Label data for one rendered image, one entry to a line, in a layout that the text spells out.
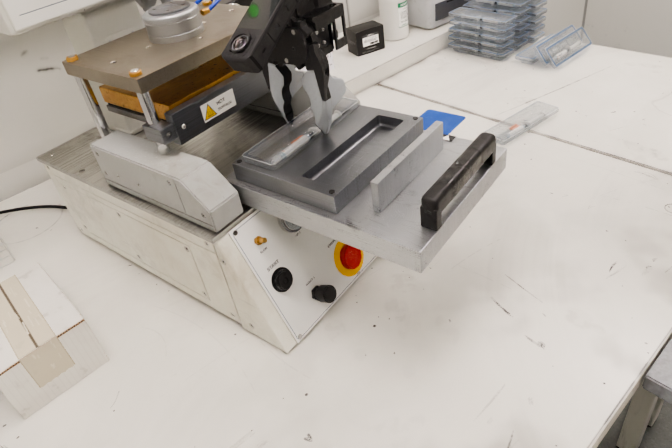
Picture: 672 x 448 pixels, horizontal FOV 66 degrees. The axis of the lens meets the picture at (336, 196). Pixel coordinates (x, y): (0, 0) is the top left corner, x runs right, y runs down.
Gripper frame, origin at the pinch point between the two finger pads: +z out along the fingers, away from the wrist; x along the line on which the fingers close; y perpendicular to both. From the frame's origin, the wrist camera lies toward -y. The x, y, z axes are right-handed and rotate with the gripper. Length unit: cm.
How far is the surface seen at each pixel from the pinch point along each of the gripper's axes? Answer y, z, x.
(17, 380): -41.0, 19.7, 17.5
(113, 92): -10.4, -4.7, 26.3
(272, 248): -10.8, 13.6, -0.5
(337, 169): -3.6, 3.0, -8.0
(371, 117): 7.2, 1.4, -6.0
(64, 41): 7, -1, 75
